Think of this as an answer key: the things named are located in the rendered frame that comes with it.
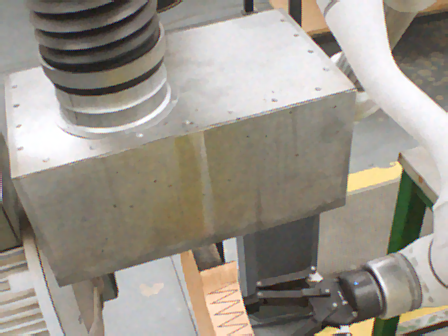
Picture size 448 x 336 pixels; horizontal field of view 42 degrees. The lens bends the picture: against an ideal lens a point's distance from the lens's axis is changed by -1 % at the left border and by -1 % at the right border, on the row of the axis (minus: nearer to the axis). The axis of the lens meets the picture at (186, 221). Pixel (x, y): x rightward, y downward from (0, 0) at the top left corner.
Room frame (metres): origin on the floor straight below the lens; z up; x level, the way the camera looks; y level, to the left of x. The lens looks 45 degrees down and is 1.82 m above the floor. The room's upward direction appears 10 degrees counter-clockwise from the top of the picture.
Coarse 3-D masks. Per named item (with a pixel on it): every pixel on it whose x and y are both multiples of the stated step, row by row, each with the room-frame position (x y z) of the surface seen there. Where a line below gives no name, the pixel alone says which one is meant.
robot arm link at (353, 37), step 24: (336, 0) 0.92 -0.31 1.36; (360, 0) 0.90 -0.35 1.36; (336, 24) 0.90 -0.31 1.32; (360, 24) 0.87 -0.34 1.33; (384, 24) 0.88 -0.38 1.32; (360, 48) 0.84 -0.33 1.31; (384, 48) 0.83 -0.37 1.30; (360, 72) 0.81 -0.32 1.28; (384, 72) 0.77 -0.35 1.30; (384, 96) 0.73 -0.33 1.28; (408, 96) 0.69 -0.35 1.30; (408, 120) 0.65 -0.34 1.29; (432, 120) 0.62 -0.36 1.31; (432, 144) 0.59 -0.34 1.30; (432, 264) 0.48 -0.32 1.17
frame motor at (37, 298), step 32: (0, 256) 0.46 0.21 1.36; (32, 256) 0.45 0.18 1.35; (0, 288) 0.43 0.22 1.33; (32, 288) 0.43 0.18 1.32; (64, 288) 0.42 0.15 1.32; (96, 288) 0.47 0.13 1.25; (0, 320) 0.40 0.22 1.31; (32, 320) 0.40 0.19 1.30; (64, 320) 0.40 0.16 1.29; (96, 320) 0.42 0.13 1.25
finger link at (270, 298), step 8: (320, 288) 0.52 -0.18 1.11; (328, 288) 0.51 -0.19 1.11; (256, 296) 0.53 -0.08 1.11; (264, 296) 0.52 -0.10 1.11; (272, 296) 0.52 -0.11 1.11; (280, 296) 0.52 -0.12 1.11; (288, 296) 0.52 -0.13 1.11; (296, 296) 0.51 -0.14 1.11; (304, 296) 0.51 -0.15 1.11; (312, 296) 0.51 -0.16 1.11; (320, 296) 0.51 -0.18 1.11; (328, 296) 0.50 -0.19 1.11; (264, 304) 0.52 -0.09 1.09; (272, 304) 0.52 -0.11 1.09; (280, 304) 0.52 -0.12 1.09; (288, 304) 0.52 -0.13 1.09; (296, 304) 0.51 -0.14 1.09; (304, 304) 0.51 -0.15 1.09
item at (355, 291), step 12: (348, 276) 0.52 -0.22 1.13; (360, 276) 0.51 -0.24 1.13; (336, 288) 0.52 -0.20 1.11; (348, 288) 0.50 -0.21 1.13; (360, 288) 0.49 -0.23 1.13; (372, 288) 0.49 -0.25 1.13; (312, 300) 0.50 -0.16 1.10; (324, 300) 0.50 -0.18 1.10; (336, 300) 0.50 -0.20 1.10; (348, 300) 0.49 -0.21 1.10; (360, 300) 0.48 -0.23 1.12; (372, 300) 0.48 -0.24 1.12; (336, 312) 0.48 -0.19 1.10; (348, 312) 0.47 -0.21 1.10; (360, 312) 0.47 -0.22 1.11; (372, 312) 0.47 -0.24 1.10; (324, 324) 0.47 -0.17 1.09; (336, 324) 0.47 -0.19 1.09; (348, 324) 0.46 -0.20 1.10
